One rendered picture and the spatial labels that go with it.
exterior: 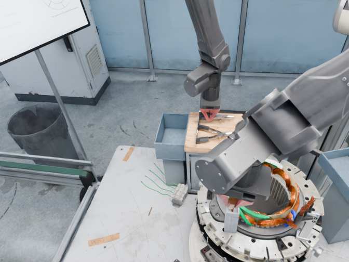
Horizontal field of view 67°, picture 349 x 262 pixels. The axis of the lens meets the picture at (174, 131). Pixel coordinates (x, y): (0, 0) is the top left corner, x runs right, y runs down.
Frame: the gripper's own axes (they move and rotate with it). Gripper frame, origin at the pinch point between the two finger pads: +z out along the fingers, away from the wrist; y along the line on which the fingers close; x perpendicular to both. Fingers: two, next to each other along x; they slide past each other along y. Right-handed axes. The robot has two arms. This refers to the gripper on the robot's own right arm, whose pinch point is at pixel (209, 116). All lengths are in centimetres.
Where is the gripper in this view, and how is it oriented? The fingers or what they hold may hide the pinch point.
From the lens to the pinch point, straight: 95.8
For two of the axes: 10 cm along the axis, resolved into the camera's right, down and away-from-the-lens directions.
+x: 9.9, 0.6, -1.3
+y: -1.3, 7.0, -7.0
